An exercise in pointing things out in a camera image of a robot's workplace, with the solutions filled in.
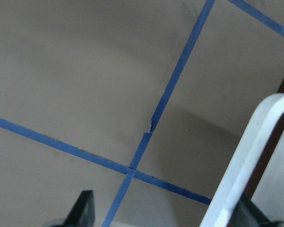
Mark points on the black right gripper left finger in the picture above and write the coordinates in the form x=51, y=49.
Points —
x=82, y=213

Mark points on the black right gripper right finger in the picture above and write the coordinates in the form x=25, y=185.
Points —
x=247, y=214

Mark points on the wooden drawer with white handle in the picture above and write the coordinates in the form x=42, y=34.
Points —
x=244, y=160

